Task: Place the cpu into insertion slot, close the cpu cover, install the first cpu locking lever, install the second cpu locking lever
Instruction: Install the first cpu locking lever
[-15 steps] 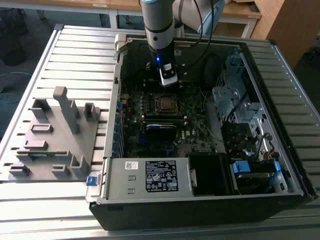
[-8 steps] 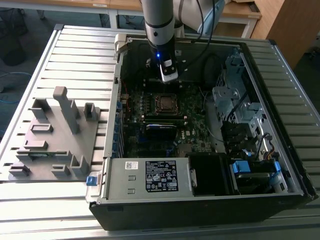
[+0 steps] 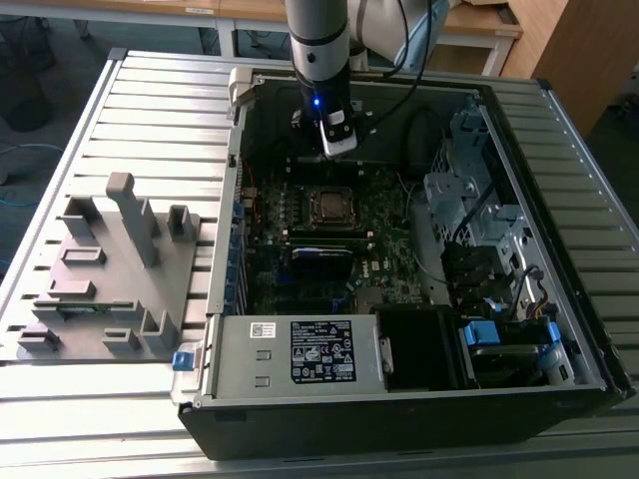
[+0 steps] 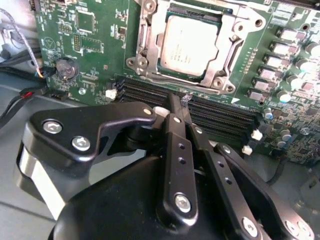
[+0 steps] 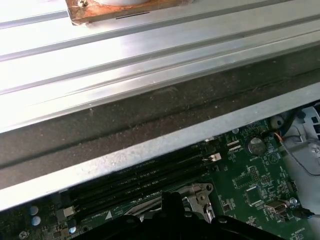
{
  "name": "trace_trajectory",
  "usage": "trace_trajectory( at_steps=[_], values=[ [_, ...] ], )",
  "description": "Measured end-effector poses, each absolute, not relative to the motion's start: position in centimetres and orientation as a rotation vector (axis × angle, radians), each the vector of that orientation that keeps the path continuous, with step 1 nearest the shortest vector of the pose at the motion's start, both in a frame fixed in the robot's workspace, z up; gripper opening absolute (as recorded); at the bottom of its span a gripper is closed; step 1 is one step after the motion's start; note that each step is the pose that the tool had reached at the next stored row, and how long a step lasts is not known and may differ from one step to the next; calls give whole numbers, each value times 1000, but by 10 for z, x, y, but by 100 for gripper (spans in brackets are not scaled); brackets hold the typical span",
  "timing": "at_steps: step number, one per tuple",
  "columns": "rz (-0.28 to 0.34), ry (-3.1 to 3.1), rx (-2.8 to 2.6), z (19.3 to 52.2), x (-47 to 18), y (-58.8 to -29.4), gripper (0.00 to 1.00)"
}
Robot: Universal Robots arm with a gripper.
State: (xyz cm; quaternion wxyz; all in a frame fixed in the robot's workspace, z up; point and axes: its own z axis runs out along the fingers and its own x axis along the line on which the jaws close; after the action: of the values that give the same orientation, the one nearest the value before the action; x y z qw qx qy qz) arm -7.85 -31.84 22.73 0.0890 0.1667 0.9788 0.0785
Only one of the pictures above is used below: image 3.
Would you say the red twisted wire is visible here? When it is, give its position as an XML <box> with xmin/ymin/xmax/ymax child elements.
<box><xmin>243</xmin><ymin>158</ymin><xmax>265</xmax><ymax>222</ymax></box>

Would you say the grey power supply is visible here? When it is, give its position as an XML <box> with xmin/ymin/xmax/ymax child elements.
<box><xmin>197</xmin><ymin>313</ymin><xmax>395</xmax><ymax>400</ymax></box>

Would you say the silver CPU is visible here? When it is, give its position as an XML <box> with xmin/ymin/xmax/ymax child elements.
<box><xmin>320</xmin><ymin>193</ymin><xmax>350</xmax><ymax>221</ymax></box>

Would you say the black drive cable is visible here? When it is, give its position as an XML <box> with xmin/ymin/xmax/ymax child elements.
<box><xmin>451</xmin><ymin>182</ymin><xmax>496</xmax><ymax>246</ymax></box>

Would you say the green RAM stick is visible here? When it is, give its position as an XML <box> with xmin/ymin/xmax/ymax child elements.
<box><xmin>57</xmin><ymin>303</ymin><xmax>114</xmax><ymax>316</ymax></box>

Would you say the blue floor cable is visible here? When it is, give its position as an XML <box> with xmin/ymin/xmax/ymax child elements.
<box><xmin>0</xmin><ymin>142</ymin><xmax>67</xmax><ymax>207</ymax></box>

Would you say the black looped case cable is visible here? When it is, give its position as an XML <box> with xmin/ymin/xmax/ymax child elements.
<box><xmin>404</xmin><ymin>107</ymin><xmax>448</xmax><ymax>174</ymax></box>

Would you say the black hard disk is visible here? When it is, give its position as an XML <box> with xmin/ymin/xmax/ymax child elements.
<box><xmin>468</xmin><ymin>343</ymin><xmax>546</xmax><ymax>389</ymax></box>

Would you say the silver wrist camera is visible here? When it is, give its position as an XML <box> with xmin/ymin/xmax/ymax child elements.
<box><xmin>319</xmin><ymin>109</ymin><xmax>358</xmax><ymax>159</ymax></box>

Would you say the black office chair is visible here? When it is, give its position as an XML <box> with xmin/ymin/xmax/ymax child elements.
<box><xmin>0</xmin><ymin>14</ymin><xmax>57</xmax><ymax>134</ymax></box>

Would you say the CPU socket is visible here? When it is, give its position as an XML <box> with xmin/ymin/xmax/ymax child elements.
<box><xmin>309</xmin><ymin>185</ymin><xmax>363</xmax><ymax>232</ymax></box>

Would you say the grey case handle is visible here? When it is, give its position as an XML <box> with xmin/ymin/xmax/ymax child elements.
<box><xmin>227</xmin><ymin>67</ymin><xmax>257</xmax><ymax>121</ymax></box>

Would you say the metal socket cover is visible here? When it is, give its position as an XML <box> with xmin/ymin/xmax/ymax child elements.
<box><xmin>310</xmin><ymin>187</ymin><xmax>361</xmax><ymax>230</ymax></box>

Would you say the green motherboard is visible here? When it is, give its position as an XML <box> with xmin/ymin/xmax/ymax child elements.
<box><xmin>233</xmin><ymin>152</ymin><xmax>453</xmax><ymax>316</ymax></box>

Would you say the black PC case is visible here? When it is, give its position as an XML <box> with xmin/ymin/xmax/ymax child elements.
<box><xmin>169</xmin><ymin>63</ymin><xmax>638</xmax><ymax>463</ymax></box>

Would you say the chipset heatsink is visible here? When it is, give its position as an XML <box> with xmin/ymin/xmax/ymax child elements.
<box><xmin>354</xmin><ymin>286</ymin><xmax>385</xmax><ymax>311</ymax></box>

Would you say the grey parts rack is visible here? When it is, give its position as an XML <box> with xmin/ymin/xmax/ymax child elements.
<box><xmin>14</xmin><ymin>172</ymin><xmax>204</xmax><ymax>361</ymax></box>

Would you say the black RAM slot bank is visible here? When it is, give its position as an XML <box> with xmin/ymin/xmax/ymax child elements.
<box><xmin>288</xmin><ymin>225</ymin><xmax>374</xmax><ymax>246</ymax></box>

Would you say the metal drive cage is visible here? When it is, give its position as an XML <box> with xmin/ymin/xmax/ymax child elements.
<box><xmin>422</xmin><ymin>97</ymin><xmax>540</xmax><ymax>250</ymax></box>

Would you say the black graphics card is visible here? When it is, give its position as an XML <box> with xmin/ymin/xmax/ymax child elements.
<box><xmin>290</xmin><ymin>244</ymin><xmax>356</xmax><ymax>290</ymax></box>

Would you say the wooden desk white frame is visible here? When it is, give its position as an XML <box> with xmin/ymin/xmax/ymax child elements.
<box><xmin>219</xmin><ymin>0</ymin><xmax>524</xmax><ymax>77</ymax></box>
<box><xmin>0</xmin><ymin>0</ymin><xmax>236</xmax><ymax>56</ymax></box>

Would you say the coloured wire bundle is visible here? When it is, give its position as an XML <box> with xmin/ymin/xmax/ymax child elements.
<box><xmin>511</xmin><ymin>264</ymin><xmax>558</xmax><ymax>323</ymax></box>

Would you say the wooden cabinet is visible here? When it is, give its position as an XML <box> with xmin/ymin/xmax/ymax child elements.
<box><xmin>501</xmin><ymin>0</ymin><xmax>639</xmax><ymax>139</ymax></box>

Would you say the blue disk carrier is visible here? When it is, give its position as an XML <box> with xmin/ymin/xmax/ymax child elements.
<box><xmin>461</xmin><ymin>320</ymin><xmax>502</xmax><ymax>347</ymax></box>

